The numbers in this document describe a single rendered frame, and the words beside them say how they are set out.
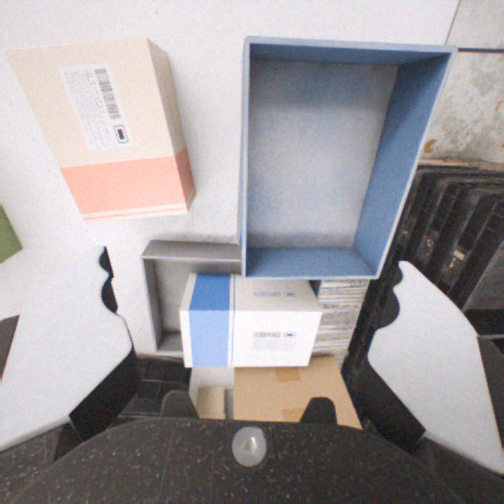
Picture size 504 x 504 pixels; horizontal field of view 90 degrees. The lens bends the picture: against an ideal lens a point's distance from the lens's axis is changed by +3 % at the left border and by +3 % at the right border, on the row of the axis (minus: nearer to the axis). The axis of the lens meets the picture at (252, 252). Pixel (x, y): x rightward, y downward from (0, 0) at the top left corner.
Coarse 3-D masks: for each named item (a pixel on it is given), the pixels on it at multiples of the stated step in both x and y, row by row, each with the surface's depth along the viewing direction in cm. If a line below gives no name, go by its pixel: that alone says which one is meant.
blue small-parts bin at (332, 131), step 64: (256, 64) 23; (320, 64) 23; (384, 64) 23; (448, 64) 18; (256, 128) 25; (320, 128) 26; (384, 128) 26; (256, 192) 29; (320, 192) 29; (384, 192) 26; (256, 256) 30; (320, 256) 31; (384, 256) 26
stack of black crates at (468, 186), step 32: (416, 192) 83; (448, 192) 71; (480, 192) 61; (416, 224) 84; (448, 224) 71; (480, 224) 61; (416, 256) 83; (448, 256) 70; (480, 256) 61; (448, 288) 71; (480, 288) 77; (480, 320) 77
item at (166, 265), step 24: (168, 240) 39; (144, 264) 36; (168, 264) 41; (192, 264) 41; (216, 264) 41; (240, 264) 42; (168, 288) 43; (312, 288) 42; (168, 312) 46; (168, 336) 47
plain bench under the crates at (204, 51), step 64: (0, 0) 25; (64, 0) 25; (128, 0) 25; (192, 0) 26; (256, 0) 26; (320, 0) 26; (384, 0) 27; (448, 0) 27; (0, 64) 27; (192, 64) 28; (0, 128) 30; (192, 128) 31; (0, 192) 34; (64, 192) 34; (64, 256) 39; (128, 256) 40; (0, 320) 45; (128, 320) 47; (320, 320) 50; (192, 384) 58
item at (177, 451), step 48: (144, 432) 4; (192, 432) 4; (240, 432) 5; (288, 432) 5; (336, 432) 5; (48, 480) 4; (96, 480) 4; (144, 480) 4; (192, 480) 4; (240, 480) 4; (288, 480) 4; (336, 480) 4; (384, 480) 4; (432, 480) 4
